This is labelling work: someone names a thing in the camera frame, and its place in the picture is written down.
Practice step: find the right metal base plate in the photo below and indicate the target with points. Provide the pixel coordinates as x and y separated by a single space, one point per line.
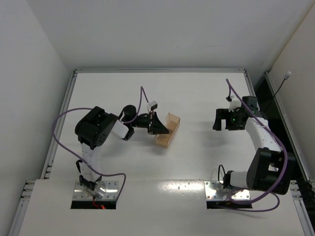
214 192

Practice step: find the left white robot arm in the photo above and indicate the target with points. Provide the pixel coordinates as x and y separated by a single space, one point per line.
95 127

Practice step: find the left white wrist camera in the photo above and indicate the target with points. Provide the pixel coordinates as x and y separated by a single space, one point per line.
152 106

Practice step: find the metal base plate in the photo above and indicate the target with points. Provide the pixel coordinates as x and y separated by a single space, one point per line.
104 191
214 192

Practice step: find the transparent orange plastic box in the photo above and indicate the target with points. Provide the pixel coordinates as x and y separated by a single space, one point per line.
172 124

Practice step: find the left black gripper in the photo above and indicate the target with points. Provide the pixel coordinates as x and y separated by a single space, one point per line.
151 123

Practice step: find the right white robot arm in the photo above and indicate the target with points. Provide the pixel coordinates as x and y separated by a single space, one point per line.
271 164

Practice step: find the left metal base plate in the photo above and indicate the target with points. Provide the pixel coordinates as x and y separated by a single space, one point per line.
104 191

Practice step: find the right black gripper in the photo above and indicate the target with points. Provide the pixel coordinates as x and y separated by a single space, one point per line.
227 119

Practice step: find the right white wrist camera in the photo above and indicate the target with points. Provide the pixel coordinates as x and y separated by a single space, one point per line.
234 103

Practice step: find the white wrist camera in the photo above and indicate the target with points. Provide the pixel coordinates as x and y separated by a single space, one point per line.
234 103
152 106

